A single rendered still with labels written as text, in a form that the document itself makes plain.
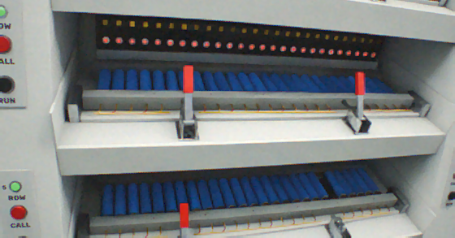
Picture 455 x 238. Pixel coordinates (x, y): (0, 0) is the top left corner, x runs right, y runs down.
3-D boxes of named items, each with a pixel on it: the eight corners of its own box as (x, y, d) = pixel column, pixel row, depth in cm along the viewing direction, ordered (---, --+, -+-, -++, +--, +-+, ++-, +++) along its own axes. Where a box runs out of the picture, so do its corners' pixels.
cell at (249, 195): (247, 183, 62) (257, 209, 57) (238, 183, 62) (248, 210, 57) (249, 176, 61) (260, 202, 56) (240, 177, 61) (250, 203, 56)
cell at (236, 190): (236, 183, 62) (247, 210, 57) (227, 184, 61) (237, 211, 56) (239, 177, 61) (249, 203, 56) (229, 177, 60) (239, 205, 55)
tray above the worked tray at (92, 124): (435, 153, 56) (475, 88, 49) (60, 175, 39) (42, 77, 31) (371, 94, 72) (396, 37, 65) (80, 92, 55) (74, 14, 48)
